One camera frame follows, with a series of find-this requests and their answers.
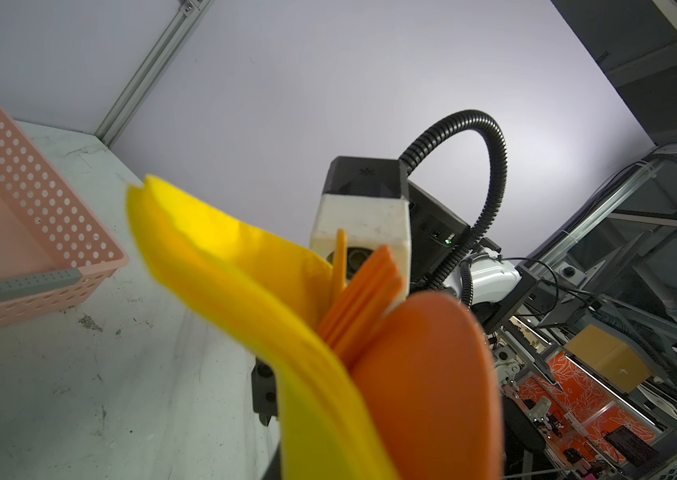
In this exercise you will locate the cardboard box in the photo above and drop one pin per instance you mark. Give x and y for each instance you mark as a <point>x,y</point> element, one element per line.
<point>610,357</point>

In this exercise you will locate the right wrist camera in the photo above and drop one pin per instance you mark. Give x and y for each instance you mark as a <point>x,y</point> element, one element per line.
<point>368,199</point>

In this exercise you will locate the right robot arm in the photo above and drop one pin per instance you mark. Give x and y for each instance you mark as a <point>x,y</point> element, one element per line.
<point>480,281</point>

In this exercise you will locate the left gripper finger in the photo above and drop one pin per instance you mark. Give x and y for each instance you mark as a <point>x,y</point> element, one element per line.
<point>274,469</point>

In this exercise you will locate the yellow paper napkin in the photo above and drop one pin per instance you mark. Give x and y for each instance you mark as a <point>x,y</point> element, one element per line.
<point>269,295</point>

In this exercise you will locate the pink plastic basket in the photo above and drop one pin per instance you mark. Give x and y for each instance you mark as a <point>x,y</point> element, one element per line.
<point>54,252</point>

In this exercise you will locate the orange plastic fork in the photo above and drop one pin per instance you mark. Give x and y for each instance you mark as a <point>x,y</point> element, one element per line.
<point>358,306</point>

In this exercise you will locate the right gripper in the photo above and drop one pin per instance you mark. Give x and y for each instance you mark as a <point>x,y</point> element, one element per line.
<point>264,392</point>

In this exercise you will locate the orange plastic spoon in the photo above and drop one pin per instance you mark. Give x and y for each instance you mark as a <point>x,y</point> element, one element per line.
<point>429,383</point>

